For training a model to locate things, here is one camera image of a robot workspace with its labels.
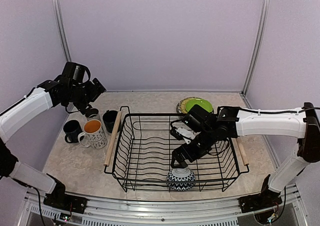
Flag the woven bamboo plate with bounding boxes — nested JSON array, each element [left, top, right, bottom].
[[176, 97, 201, 114]]

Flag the left aluminium corner post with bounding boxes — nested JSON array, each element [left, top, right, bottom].
[[52, 0, 72, 61]]

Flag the wooden rack handle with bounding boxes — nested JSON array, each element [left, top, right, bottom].
[[104, 110, 123, 167], [237, 139, 250, 166]]

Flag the blue white patterned bowl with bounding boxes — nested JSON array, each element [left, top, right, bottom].
[[166, 168, 196, 191]]

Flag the black white striped plate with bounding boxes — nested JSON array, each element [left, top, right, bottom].
[[176, 98, 190, 115]]

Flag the right wooden rack handle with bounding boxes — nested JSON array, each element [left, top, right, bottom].
[[237, 139, 250, 166]]

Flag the black wire dish rack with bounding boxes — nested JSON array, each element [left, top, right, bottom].
[[104, 113, 249, 192]]

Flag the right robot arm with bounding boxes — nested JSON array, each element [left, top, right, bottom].
[[171, 102, 320, 208]]

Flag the dark teal mug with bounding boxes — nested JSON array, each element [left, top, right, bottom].
[[102, 110, 118, 133]]

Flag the white brown banded cup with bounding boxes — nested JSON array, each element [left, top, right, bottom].
[[85, 108, 101, 121]]

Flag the white floral patterned mug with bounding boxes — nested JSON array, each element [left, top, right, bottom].
[[77, 119, 108, 150]]

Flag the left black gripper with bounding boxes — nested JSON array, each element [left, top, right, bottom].
[[68, 77, 106, 115]]

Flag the navy blue mug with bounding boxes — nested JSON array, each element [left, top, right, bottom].
[[63, 120, 82, 143]]

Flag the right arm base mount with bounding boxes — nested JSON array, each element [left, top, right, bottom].
[[238, 174, 283, 213]]

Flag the aluminium front rail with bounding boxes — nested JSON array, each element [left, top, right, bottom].
[[15, 187, 308, 226]]

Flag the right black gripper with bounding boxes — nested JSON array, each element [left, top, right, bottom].
[[170, 126, 218, 168]]

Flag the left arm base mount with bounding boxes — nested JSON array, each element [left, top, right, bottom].
[[43, 178, 88, 214]]

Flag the green plastic plate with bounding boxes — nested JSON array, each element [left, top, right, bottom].
[[185, 98, 214, 112]]

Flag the aluminium corner post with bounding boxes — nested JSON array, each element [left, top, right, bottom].
[[52, 0, 72, 61], [241, 0, 270, 98]]

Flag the left wooden rack handle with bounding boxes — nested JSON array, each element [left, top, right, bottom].
[[104, 110, 123, 167]]

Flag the right aluminium corner post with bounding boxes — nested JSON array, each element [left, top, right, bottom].
[[241, 0, 270, 98]]

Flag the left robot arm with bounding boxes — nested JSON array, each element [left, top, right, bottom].
[[0, 62, 106, 209]]

